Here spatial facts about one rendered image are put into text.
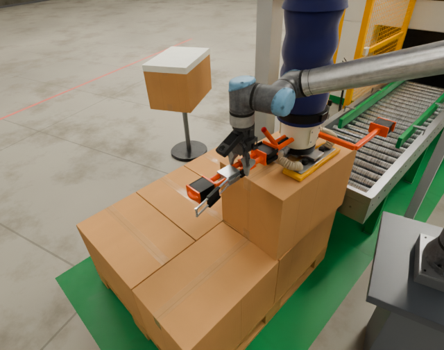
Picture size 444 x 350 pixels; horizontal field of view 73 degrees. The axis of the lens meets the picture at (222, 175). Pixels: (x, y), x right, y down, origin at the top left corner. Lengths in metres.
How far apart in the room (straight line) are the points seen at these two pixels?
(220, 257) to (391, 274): 0.75
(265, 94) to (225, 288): 0.89
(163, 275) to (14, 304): 1.22
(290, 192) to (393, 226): 0.52
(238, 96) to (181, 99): 1.72
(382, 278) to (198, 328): 0.76
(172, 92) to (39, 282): 1.75
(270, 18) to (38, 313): 2.68
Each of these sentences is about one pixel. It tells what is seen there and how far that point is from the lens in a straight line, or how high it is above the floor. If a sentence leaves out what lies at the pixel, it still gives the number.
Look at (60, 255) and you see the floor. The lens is 2.61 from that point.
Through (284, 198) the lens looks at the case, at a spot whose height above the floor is 0.94.
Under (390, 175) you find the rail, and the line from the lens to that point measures 2.20.
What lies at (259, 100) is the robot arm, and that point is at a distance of 1.00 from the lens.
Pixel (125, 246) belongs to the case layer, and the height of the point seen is 0.54.
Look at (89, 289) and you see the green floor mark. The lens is 2.32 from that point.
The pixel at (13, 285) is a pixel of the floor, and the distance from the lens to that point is 2.61.
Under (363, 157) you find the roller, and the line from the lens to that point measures 2.41.
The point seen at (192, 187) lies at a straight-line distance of 1.10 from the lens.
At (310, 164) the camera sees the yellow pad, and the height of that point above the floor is 0.97.
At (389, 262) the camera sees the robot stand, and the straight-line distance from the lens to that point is 1.44.
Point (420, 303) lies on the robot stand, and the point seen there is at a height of 0.75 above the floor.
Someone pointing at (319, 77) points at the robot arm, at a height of 1.45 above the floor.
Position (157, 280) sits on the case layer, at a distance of 1.54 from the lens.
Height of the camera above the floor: 1.79
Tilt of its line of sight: 37 degrees down
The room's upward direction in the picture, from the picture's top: 2 degrees counter-clockwise
